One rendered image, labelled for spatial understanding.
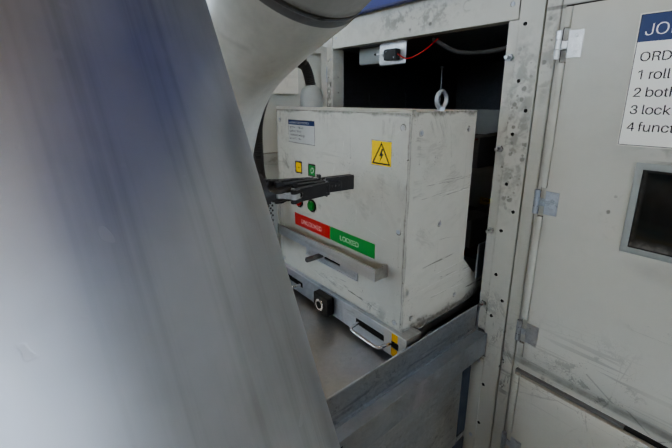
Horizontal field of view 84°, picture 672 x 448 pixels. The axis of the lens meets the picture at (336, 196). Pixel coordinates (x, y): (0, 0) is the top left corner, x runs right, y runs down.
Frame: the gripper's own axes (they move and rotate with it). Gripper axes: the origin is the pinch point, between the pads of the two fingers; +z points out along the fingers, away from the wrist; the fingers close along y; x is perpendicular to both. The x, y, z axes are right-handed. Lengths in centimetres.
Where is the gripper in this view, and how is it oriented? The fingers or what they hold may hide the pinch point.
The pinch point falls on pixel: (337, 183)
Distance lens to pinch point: 76.2
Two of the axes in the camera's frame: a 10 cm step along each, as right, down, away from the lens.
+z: 8.4, -1.3, 5.3
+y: 5.5, 2.0, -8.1
